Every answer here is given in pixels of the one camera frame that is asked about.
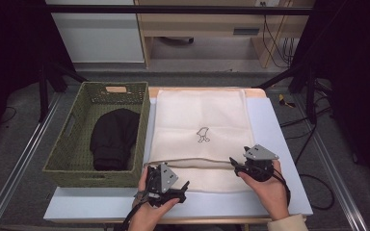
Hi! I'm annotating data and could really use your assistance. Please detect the black horizontal bar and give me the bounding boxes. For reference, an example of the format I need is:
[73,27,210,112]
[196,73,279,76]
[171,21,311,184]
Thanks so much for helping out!
[44,4,314,15]

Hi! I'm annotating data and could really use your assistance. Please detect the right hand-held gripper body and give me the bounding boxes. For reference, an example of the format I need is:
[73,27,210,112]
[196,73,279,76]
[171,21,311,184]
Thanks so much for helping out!
[243,143,279,183]

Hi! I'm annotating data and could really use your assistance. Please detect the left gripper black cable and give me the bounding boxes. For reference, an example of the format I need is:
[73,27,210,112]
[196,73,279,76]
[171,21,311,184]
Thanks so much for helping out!
[120,201,147,231]

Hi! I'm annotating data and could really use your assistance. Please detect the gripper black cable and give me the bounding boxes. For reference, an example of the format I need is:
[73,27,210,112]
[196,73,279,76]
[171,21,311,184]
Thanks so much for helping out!
[120,201,147,231]
[271,167,292,207]

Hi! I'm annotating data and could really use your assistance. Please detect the long black floor cable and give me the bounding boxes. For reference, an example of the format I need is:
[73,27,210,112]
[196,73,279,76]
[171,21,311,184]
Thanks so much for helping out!
[278,105,335,211]

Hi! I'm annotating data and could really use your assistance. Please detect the dark curtain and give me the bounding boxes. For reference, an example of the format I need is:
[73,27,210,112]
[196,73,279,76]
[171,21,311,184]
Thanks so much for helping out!
[0,0,75,152]
[292,0,370,187]

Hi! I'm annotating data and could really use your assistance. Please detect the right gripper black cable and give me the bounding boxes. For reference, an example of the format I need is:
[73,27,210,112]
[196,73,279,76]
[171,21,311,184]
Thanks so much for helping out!
[271,167,292,207]

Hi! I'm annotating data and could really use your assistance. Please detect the green woven basket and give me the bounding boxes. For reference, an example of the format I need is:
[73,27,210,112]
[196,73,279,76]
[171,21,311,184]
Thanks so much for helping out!
[41,81,151,189]

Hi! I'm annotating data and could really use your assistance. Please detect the cream laundry bag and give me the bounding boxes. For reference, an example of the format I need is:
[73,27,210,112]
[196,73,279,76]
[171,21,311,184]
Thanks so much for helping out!
[144,89,256,194]

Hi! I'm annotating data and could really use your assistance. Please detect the black garment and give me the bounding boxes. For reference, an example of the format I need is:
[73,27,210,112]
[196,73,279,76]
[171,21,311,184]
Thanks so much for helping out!
[89,108,142,172]

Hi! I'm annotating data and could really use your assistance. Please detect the person's left hand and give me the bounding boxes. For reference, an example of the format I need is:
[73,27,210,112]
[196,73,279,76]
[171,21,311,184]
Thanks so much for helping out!
[130,167,181,225]

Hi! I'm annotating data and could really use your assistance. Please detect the yellow and black tool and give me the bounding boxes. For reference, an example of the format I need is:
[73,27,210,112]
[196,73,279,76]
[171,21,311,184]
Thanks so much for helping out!
[277,93,297,109]

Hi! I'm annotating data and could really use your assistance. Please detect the white power strip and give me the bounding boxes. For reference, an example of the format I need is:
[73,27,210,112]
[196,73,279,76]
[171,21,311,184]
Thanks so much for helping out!
[254,0,280,8]

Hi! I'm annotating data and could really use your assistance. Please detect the thin black floor cable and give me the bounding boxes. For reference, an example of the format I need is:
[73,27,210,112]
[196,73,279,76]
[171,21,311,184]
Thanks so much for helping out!
[1,106,17,124]

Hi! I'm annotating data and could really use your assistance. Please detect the white cabinet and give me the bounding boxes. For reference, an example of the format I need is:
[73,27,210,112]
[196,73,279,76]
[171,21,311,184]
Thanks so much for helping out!
[45,0,145,64]

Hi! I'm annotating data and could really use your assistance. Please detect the black metal stand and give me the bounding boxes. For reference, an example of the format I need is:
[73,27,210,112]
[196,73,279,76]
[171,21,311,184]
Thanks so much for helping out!
[256,62,335,124]
[38,61,88,123]

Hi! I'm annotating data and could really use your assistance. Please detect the hanging black cables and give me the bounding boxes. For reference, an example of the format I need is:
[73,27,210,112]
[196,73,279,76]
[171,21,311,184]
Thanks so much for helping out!
[261,1,295,69]

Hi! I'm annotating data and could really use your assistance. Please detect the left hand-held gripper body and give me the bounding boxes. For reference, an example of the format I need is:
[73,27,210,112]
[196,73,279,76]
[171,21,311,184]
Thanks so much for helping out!
[145,162,179,208]

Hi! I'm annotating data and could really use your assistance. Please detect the aluminium rail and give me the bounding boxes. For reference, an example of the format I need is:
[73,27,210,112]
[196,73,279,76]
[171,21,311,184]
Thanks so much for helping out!
[0,92,64,231]
[293,95,370,231]

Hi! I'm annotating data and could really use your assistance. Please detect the light wooden desk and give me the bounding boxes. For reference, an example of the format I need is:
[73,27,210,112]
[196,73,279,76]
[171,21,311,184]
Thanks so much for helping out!
[134,0,316,69]

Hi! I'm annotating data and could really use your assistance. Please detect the person's right hand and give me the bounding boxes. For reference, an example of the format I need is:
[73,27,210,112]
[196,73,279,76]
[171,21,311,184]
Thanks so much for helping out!
[237,159,287,221]

